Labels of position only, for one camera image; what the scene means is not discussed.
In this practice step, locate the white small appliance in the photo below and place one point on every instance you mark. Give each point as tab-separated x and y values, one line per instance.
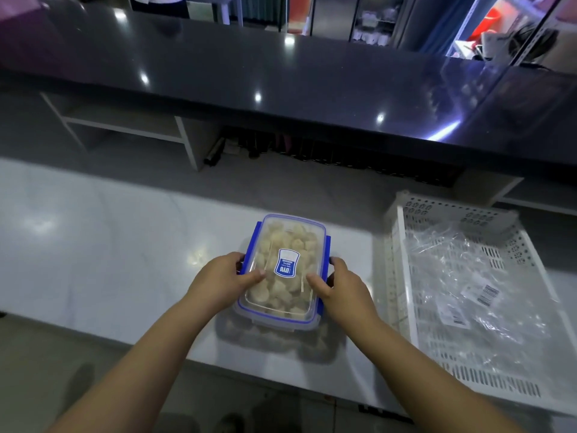
493	47

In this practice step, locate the pale plastic serving cart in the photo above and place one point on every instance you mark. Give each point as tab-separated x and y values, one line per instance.
225	8

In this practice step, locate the blue curtain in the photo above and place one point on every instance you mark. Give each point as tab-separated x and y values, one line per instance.
446	22

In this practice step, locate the white metal shelf rack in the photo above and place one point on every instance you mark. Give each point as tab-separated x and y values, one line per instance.
518	8

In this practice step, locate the bag of pale round snacks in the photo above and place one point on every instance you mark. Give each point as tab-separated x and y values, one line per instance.
505	320

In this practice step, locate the black cylindrical canister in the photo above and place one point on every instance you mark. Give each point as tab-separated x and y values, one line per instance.
215	152

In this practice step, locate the teal skirted table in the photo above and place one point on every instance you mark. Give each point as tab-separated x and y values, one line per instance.
261	11

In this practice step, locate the person's left hand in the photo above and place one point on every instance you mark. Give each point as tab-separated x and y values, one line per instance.
221	284

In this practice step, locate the red standing banner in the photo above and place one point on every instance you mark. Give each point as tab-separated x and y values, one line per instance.
299	13

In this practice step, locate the person's right hand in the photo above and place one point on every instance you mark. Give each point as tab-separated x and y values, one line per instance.
349	297

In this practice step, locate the pile of pale food cubes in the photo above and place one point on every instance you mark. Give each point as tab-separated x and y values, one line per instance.
270	248

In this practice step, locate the stainless steel dish cabinet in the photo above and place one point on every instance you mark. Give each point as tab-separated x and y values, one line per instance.
331	15

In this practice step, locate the clear blue-clipped plastic container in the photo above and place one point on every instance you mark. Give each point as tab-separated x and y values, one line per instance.
279	326

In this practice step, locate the black small appliance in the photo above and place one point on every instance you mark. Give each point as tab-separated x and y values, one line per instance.
534	45

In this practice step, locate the group of white dishes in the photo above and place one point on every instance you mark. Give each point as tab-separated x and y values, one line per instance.
374	27

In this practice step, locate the black top bar counter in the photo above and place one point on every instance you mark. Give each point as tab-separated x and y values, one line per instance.
270	81

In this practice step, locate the pink plastic bin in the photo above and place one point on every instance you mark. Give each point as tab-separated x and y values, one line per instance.
18	4

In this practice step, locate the white perforated plastic basket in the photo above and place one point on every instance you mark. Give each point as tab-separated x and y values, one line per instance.
405	288

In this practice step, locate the person's right forearm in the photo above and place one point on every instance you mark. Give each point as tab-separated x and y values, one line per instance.
432	383

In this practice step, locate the person's left forearm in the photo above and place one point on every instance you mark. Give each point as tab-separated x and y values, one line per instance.
135	374

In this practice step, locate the clear lid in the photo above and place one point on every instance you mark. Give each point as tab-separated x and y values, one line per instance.
279	220

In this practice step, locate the red bucket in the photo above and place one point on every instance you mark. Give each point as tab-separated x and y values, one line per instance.
486	24

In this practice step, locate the small white box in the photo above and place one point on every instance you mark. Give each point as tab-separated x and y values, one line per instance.
232	147

